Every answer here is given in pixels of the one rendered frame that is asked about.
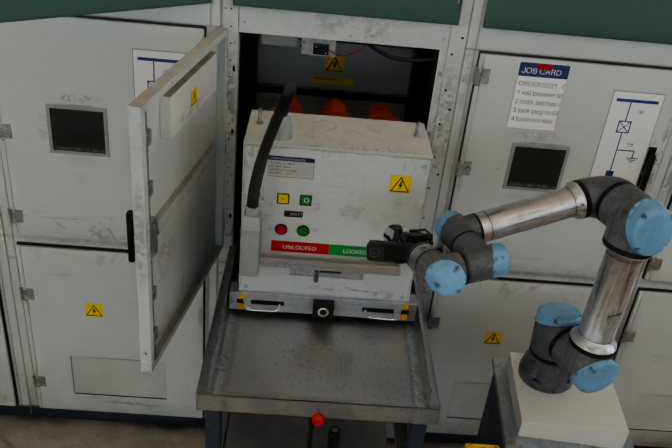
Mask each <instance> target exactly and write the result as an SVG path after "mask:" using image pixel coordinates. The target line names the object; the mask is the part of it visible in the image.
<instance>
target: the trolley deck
mask: <svg viewBox="0 0 672 448"><path fill-rule="evenodd" d="M235 249H236V246H231V245H230V246H229V250H228V255H227V259H226V263H225V268H224V272H223V276H222V281H221V285H220V290H219V294H218V298H217V303H216V307H215V311H214V316H213V320H212V325H211V329H210V333H209V338H208V342H207V347H206V351H205V355H204V360H203V364H202V368H201V373H200V377H199V382H198V386H197V390H196V410H204V411H220V412H236V413H251V414H267V415H282V416H298V417H312V415H313V414H315V413H316V412H317V409H320V413H322V414H323V415H324V417H325V418H329V419H345V420H360V421H376V422H391V423H407V424H422V425H437V424H438V420H439V415H440V411H441V406H440V400H439V395H438V389H437V383H436V377H435V371H434V365H433V360H432V354H431V348H430V342H429V336H428V330H427V325H426V319H425V313H424V307H423V301H422V296H421V290H420V284H419V278H418V276H417V275H416V274H415V273H414V279H415V285H416V291H417V297H418V303H419V309H420V315H421V321H422V328H423V334H424V340H425V346H426V352H427V358H428V364H429V370H430V377H431V383H432V394H431V399H430V409H422V408H415V406H414V399H413V391H412V383H411V376H410V368H409V360H408V352H407V345H406V337H405V329H404V322H403V320H398V321H390V320H376V319H368V318H363V317H348V316H334V315H333V318H319V317H312V314H304V313H290V312H258V311H247V310H245V309H238V315H237V320H236V326H235V331H234V337H233V342H232V348H231V353H230V359H229V364H228V369H227V375H226V380H225V386H224V391H223V395H208V394H207V390H208V385H209V371H210V367H211V362H212V357H213V353H214V348H215V343H216V338H217V334H218V329H219V324H220V320H221V315H222V310H223V306H224V301H225V296H226V292H227V287H228V282H229V278H230V273H231V268H232V264H233V259H234V254H235Z"/></svg>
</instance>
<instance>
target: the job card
mask: <svg viewBox="0 0 672 448"><path fill-rule="evenodd" d="M571 66H572V65H563V64H552V63H541V62H529V61H520V63H519V68H518V72H517V77H516V81H515V86H514V90H513V95H512V99H511V104H510V108H509V113H508V117H507V122H506V126H505V128H512V129H524V130H536V131H548V132H554V131H555V128H556V124H557V120H558V116H559V112H560V108H561V104H562V101H563V97H564V93H565V89H566V85H567V81H568V77H569V73H570V70H571Z"/></svg>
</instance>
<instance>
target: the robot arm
mask: <svg viewBox="0 0 672 448"><path fill-rule="evenodd" d="M572 217H574V218H576V219H579V220H580V219H584V218H588V217H590V218H596V219H598V220H599V221H600V222H602V223H603V224H604V225H605V226H606V229H605V232H604V235H603V238H602V243H603V245H604V246H605V248H606V250H605V253H604V256H603V259H602V262H601V265H600V267H599V270H598V273H597V276H596V279H595V282H594V285H593V287H592V290H591V293H590V296H589V299H588V302H587V305H586V308H585V310H584V313H583V316H582V313H581V312H580V311H579V310H578V309H577V308H576V307H574V306H572V305H570V304H566V303H562V302H549V303H545V304H543V305H541V306H540V307H539V309H538V311H537V314H536V316H535V323H534V327H533V332H532V337H531V342H530V346H529V348H528V350H527V351H526V353H525V354H524V356H523V357H522V358H521V360H520V363H519V367H518V373H519V376H520V378H521V379H522V381H523V382H524V383H525V384H527V385H528V386H529V387H531V388H532V389H534V390H537V391H539V392H543V393H547V394H559V393H563V392H565V391H567V390H569V389H570V388H571V386H572V384H574V385H575V386H576V388H577V389H578V390H580V391H582V392H585V393H593V392H597V391H600V390H602V389H604V388H606V387H607V386H609V385H610V384H611V383H612V382H613V381H614V380H615V379H616V378H617V376H618V374H619V366H618V363H617V362H616V361H614V359H613V358H614V355H615V352H616V350H617V343H616V341H615V339H614V336H615V334H616V331H617V328H618V326H619V323H620V320H621V318H622V315H623V312H624V310H625V307H626V304H627V302H628V299H629V296H630V294H631V291H632V289H633V286H634V283H635V281H636V278H637V275H638V273H639V270H640V267H641V265H642V262H643V261H645V260H648V259H650V258H651V257H652V256H653V255H656V254H658V253H660V252H661V251H662V250H663V247H664V246H667V245H668V244H669V242H670V241H671V239H672V214H671V213H670V211H669V210H668V209H666V208H665V207H664V206H663V205H662V204H661V203H660V202H659V201H658V200H656V199H653V198H652V197H650V196H649V195H648V194H646V193H645V192H643V191H642V190H641V189H639V188H638V187H636V186H635V185H634V184H633V183H631V182H630V181H628V180H626V179H624V178H621V177H616V176H594V177H586V178H581V179H577V180H573V181H570V182H567V183H566V185H565V187H563V188H560V189H556V190H553V191H549V192H546V193H542V194H539V195H535V196H532V197H528V198H525V199H521V200H517V201H514V202H510V203H507V204H503V205H500V206H496V207H493V208H489V209H486V210H482V211H479V212H475V213H472V214H468V215H465V216H463V215H462V214H460V213H458V212H457V211H446V212H444V213H443V214H441V215H440V216H439V217H438V219H437V221H436V223H435V231H436V233H437V235H438V237H439V238H440V240H441V242H442V243H443V244H445V246H446V247H447V248H448V249H449V251H450V252H451V253H449V254H443V249H442V248H441V247H438V248H435V247H434V246H433V234H432V233H430V232H429V231H427V230H426V229H425V228H423V229H409V228H402V226H401V225H399V224H393V225H389V226H387V227H386V229H385V230H384V232H383V233H384V235H383V237H384V241H381V240H370V241H369V242H368V244H367V245H366V257H367V259H368V260H369V261H380V262H394V263H396V264H404V263H407V264H408V266H409V267H410V269H411V270H412V271H413V272H414V273H415V274H416V275H417V276H418V277H419V278H420V279H422V280H423V281H424V282H425V283H426V284H427V285H428V287H429V288H430V289H431V290H433V291H434V292H437V293H438V294H439V295H441V296H444V297H451V296H455V295H457V293H459V292H460V291H462V289H463V288H464V286H465V285H467V284H471V283H476V282H480V281H484V280H489V279H491V280H493V279H494V278H497V277H500V276H504V275H506V274H507V273H508V272H509V269H510V257H509V254H508V251H507V249H506V248H505V246H504V245H503V244H501V243H490V244H487V243H486V242H489V241H493V240H496V239H500V238H503V237H507V236H510V235H513V234H517V233H520V232H524V231H527V230H531V229H534V228H538V227H541V226H544V225H548V224H551V223H555V222H558V221H562V220H565V219H569V218H572ZM408 231H409V232H408ZM421 231H426V232H427V233H424V232H421ZM429 236H430V237H429Z"/></svg>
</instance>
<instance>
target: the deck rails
mask: <svg viewBox="0 0 672 448"><path fill-rule="evenodd" d="M240 234H241V229H240V231H239V235H238V240H237V245H236V249H235V254H234V259H233V264H232V268H231V273H230V278H229V282H228V287H227V292H226V296H225V301H224V306H223V310H222V315H221V320H220V324H219V329H218V334H217V338H216V343H215V348H214V353H213V357H212V362H211V367H210V371H209V385H208V390H207V394H208V395H223V391H224V386H225V380H226V375H227V369H228V364H229V359H230V353H231V348H232V342H233V337H234V331H235V326H236V320H237V315H238V309H231V308H229V298H228V293H229V292H230V287H231V282H232V279H233V277H239V265H240ZM411 289H412V290H413V291H414V295H416V299H417V310H416V316H415V321H407V320H403V322H404V329H405V337H406V345H407V352H408V360H409V368H410V376H411V383H412V391H413V399H414V406H415V408H422V409H430V399H431V394H432V383H431V377H430V370H429V364H428V358H427V352H426V346H425V340H424V334H423V328H422V321H421V315H420V309H419V303H418V297H417V291H416V285H415V279H414V273H413V279H412V285H411ZM429 386H430V388H429Z"/></svg>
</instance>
